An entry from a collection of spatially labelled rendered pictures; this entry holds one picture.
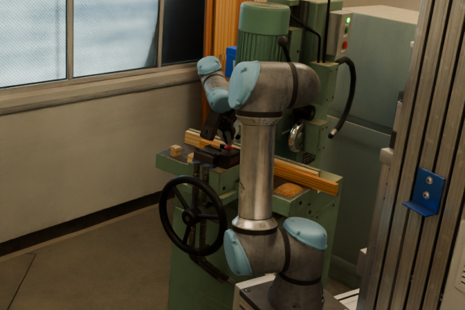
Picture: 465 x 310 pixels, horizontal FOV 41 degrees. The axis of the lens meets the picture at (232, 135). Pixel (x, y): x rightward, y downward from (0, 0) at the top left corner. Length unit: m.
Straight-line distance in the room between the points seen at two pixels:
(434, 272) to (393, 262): 0.13
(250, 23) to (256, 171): 0.75
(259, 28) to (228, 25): 1.69
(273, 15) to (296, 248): 0.86
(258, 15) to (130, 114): 1.68
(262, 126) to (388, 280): 0.50
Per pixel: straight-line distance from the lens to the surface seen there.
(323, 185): 2.20
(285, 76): 1.49
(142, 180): 3.88
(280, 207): 2.13
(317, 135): 2.35
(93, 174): 3.61
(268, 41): 2.14
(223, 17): 3.77
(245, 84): 1.46
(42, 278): 3.32
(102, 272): 3.34
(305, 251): 1.60
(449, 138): 1.43
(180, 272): 2.52
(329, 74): 2.31
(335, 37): 2.38
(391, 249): 1.60
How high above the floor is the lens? 1.78
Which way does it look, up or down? 19 degrees down
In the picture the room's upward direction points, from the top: 5 degrees clockwise
